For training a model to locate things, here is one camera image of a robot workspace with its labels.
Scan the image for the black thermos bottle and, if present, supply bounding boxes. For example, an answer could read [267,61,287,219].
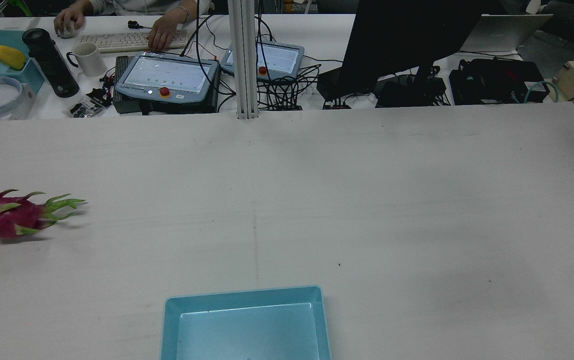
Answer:
[22,28,81,99]

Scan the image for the aluminium profile post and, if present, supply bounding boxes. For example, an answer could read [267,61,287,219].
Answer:
[227,0,260,120]

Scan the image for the light blue plastic bin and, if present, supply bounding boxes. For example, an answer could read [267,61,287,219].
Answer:
[161,285,332,360]

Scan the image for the packet of black parts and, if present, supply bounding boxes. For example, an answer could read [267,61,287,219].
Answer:
[69,88,113,119]

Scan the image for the black monitor base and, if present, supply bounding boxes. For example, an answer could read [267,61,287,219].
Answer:
[374,74,448,109]

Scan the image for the white mug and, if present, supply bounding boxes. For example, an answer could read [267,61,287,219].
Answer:
[66,41,108,78]

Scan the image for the white keyboard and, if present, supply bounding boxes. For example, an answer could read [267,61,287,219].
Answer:
[77,29,189,54]

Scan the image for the large grey teach pendant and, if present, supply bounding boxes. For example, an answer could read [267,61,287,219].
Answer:
[115,50,220,105]

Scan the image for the black cable bundle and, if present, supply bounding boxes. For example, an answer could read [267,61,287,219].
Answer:
[256,61,328,111]

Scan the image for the small grey teach pendant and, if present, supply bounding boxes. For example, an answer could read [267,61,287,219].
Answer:
[220,41,305,84]

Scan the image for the person's left forearm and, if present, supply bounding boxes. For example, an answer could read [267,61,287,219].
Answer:
[176,0,213,24]

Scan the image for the yellow fruit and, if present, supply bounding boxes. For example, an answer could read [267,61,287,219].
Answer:
[0,44,28,71]

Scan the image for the silver laptop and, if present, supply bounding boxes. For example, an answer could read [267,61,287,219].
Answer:
[459,13,554,54]

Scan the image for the black equipment box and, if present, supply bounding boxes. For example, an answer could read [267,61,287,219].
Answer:
[448,58,550,106]

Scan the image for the person's left hand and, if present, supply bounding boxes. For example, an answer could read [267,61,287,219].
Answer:
[146,12,188,52]

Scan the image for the black monitor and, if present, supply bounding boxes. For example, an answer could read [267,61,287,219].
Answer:
[339,0,483,94]

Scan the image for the pink dragon fruit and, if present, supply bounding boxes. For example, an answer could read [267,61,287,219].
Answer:
[0,189,86,240]

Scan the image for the teal cable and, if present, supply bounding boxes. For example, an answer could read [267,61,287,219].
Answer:
[523,80,560,104]

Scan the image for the person's right hand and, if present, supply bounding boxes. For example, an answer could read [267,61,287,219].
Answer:
[54,7,87,39]

